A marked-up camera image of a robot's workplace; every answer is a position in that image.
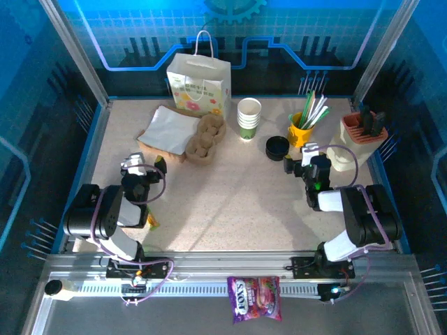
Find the floral print paper bag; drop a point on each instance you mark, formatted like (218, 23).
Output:
(195, 83)

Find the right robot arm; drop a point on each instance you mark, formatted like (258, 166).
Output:
(370, 216)

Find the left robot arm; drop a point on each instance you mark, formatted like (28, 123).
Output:
(104, 216)

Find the brown kraft paper sheet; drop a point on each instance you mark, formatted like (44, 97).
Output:
(157, 152)

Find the yellow straw holder cup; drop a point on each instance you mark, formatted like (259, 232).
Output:
(299, 137)

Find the beige cutlery holder orange top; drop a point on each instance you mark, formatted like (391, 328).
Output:
(345, 153)

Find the yellow green snack packet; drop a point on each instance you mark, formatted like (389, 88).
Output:
(152, 221)

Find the brown pulp cup carrier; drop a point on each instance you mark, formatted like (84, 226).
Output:
(206, 141)

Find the green and white wrapped straw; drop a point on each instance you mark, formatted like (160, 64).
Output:
(323, 115)

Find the LED controller module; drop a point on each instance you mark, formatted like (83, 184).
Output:
(137, 280)
(328, 293)

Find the white bottle with black cap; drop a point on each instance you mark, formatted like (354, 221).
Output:
(53, 287)

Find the purple candy bag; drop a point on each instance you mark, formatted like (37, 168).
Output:
(253, 300)

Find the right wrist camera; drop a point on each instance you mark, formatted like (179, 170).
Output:
(310, 153)

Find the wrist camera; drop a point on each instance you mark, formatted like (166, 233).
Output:
(310, 153)
(134, 164)

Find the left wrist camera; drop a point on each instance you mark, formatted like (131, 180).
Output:
(134, 164)

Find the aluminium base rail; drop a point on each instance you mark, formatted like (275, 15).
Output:
(227, 261)

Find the aluminium frame post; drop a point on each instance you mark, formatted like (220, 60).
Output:
(383, 52)
(77, 52)

